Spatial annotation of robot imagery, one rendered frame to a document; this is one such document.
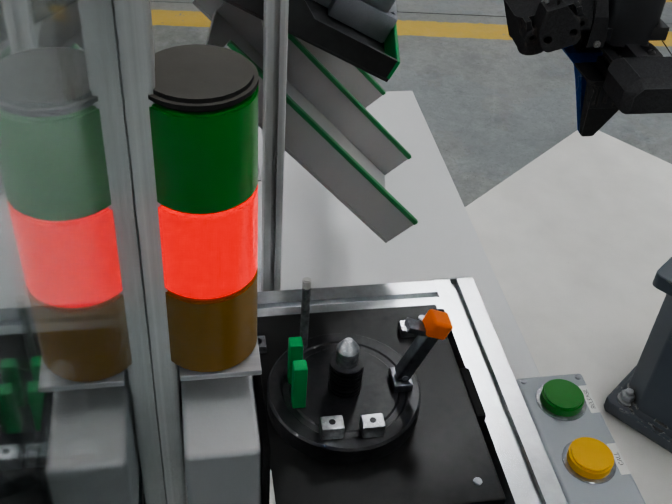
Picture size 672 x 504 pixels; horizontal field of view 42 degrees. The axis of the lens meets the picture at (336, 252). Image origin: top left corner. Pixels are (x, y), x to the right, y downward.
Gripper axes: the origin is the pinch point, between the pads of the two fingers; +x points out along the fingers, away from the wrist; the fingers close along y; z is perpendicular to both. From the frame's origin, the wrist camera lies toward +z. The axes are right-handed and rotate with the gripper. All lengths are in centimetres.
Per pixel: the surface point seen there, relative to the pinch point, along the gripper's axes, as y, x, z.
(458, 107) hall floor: -205, 126, -65
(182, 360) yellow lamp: 26.2, -1.3, 33.0
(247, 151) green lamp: 25.7, -13.3, 29.7
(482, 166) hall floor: -168, 126, -63
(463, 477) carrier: 14.6, 28.4, 10.4
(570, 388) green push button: 6.1, 28.2, -2.6
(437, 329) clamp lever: 6.1, 18.7, 11.9
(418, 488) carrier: 15.2, 28.3, 14.5
